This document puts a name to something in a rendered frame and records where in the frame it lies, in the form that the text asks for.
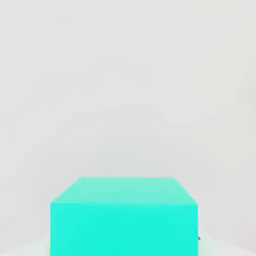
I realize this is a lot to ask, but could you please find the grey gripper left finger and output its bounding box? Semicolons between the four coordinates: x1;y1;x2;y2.
0;241;51;256

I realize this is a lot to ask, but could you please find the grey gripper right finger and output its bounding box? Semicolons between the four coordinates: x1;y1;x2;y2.
197;235;256;256

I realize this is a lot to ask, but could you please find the small turquoise cube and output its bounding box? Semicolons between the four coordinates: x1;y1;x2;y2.
49;176;199;256

